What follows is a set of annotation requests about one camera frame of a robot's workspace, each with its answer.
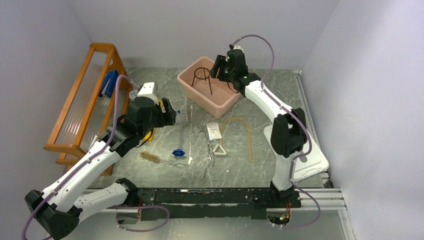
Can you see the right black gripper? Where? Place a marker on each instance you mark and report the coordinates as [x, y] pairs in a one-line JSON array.
[[220, 62]]

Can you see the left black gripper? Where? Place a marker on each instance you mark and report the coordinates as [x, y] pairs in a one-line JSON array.
[[167, 118]]

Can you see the black ring stand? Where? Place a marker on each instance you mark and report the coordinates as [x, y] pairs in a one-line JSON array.
[[206, 76]]

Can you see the white powder zip bag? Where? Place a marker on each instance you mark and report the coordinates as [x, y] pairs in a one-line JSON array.
[[213, 131]]

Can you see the metal crucible tongs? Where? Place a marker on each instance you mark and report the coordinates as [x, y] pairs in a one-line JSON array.
[[211, 155]]

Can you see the white clay triangle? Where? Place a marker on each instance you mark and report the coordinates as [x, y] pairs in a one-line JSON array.
[[219, 150]]

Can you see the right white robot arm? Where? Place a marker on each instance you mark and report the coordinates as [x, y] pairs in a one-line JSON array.
[[289, 137]]

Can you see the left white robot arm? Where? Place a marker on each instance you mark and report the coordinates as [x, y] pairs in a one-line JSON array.
[[60, 207]]

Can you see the yellow test tube rack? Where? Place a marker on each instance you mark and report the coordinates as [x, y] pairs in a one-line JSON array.
[[150, 136]]

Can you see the pink plastic bin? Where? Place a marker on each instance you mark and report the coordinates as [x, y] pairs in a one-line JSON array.
[[223, 97]]

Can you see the clear acrylic tube rack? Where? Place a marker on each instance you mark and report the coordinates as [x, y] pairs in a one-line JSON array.
[[183, 117]]

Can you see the brown test tube brush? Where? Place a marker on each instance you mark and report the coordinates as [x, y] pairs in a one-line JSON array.
[[156, 159]]

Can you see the wooden drying rack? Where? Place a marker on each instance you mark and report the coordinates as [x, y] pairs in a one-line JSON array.
[[85, 113]]

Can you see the blue clamp on rack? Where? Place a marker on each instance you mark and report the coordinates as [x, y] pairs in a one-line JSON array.
[[108, 84]]

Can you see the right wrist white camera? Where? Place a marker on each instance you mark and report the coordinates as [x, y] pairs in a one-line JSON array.
[[236, 47]]

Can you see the wrist white camera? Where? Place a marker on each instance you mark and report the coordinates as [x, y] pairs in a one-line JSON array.
[[236, 47], [148, 90]]

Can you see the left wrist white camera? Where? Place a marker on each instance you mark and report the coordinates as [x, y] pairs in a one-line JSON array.
[[148, 90]]

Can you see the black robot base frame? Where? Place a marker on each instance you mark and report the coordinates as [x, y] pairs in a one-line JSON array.
[[193, 203]]

